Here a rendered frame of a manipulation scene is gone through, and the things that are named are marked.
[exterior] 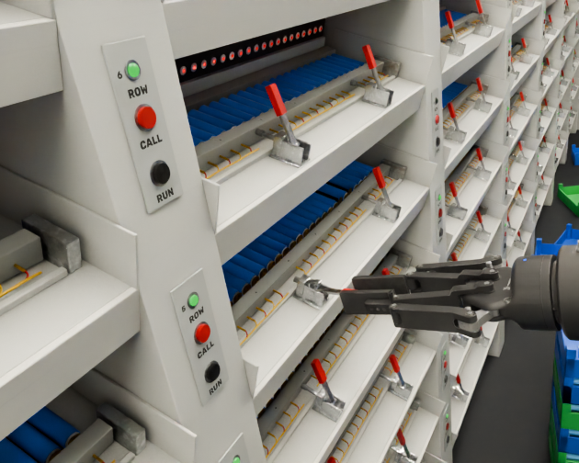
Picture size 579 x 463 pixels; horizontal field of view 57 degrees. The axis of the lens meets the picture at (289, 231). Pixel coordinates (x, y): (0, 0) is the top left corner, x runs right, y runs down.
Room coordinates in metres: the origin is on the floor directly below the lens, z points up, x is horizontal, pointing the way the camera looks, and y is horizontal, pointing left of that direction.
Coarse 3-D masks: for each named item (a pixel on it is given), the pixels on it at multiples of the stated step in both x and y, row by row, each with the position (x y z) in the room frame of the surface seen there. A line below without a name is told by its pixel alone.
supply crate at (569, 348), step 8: (560, 336) 1.06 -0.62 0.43; (560, 344) 1.05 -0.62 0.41; (568, 344) 0.96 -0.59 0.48; (576, 344) 1.04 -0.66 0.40; (568, 352) 0.95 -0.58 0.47; (576, 352) 1.02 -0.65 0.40; (568, 360) 0.95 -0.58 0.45; (576, 360) 0.94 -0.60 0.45; (568, 368) 0.95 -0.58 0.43; (576, 368) 0.94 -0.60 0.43; (568, 376) 0.94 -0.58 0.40; (576, 376) 0.94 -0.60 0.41
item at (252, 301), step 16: (368, 176) 0.90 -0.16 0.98; (384, 176) 0.94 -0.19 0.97; (352, 192) 0.84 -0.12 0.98; (368, 192) 0.87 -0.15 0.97; (336, 208) 0.79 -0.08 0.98; (352, 208) 0.81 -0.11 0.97; (320, 224) 0.73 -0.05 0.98; (336, 224) 0.76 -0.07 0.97; (352, 224) 0.77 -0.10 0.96; (304, 240) 0.69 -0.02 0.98; (320, 240) 0.71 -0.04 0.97; (336, 240) 0.72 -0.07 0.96; (288, 256) 0.65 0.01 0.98; (304, 256) 0.67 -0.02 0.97; (272, 272) 0.61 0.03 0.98; (288, 272) 0.62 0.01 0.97; (304, 272) 0.64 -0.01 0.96; (256, 288) 0.58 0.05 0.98; (272, 288) 0.59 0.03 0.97; (240, 304) 0.55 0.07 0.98; (256, 304) 0.56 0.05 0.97; (240, 320) 0.53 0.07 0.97
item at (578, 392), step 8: (560, 352) 1.06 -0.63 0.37; (560, 360) 1.03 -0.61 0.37; (560, 368) 1.02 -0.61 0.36; (560, 376) 1.01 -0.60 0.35; (560, 384) 1.00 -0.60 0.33; (568, 384) 0.94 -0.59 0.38; (568, 392) 0.94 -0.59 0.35; (576, 392) 0.94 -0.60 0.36; (568, 400) 0.94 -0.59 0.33; (576, 400) 0.94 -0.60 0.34
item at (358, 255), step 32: (384, 160) 0.97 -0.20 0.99; (416, 160) 0.95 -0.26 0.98; (416, 192) 0.91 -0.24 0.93; (384, 224) 0.79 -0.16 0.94; (320, 256) 0.69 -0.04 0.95; (352, 256) 0.70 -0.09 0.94; (288, 288) 0.61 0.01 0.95; (352, 288) 0.66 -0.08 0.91; (256, 320) 0.55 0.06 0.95; (288, 320) 0.56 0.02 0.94; (320, 320) 0.56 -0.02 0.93; (256, 352) 0.50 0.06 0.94; (288, 352) 0.50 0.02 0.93; (256, 384) 0.45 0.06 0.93
